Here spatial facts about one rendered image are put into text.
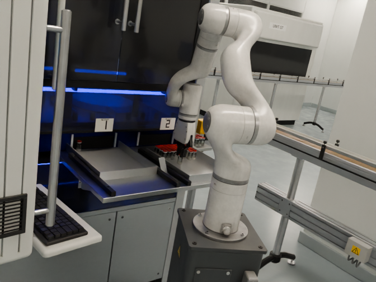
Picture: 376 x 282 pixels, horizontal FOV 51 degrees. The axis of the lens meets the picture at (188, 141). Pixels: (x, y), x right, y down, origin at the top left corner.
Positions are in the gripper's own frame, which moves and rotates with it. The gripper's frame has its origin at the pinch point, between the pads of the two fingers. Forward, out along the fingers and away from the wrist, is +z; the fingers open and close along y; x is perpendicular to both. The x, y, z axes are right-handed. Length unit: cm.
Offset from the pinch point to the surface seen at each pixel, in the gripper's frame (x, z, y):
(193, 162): 8.2, 5.8, 0.1
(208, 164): 14.4, 5.8, 4.3
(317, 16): 740, -129, -479
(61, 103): -71, -30, 34
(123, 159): -23.8, 5.8, -10.1
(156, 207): 4.9, 38.2, -18.2
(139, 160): -18.2, 5.1, -5.6
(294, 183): 97, 28, -2
